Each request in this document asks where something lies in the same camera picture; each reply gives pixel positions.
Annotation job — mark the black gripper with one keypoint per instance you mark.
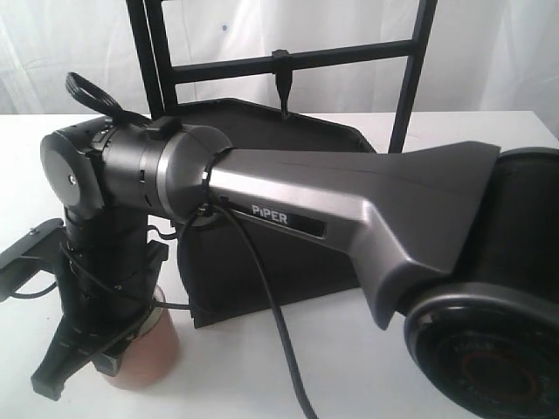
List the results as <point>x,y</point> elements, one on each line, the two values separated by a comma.
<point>107,293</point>

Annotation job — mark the terracotta pink mug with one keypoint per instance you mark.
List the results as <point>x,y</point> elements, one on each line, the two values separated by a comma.
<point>152,354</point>

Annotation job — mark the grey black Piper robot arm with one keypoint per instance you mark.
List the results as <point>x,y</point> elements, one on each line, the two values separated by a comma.
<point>462,240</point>

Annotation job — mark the black metal shelf rack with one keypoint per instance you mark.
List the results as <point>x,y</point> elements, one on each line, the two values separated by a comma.
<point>299,270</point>

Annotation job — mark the white backdrop curtain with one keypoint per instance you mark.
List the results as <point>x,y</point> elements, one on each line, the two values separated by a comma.
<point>482,55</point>

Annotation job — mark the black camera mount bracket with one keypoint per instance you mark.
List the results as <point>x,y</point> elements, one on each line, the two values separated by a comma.
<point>36,251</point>

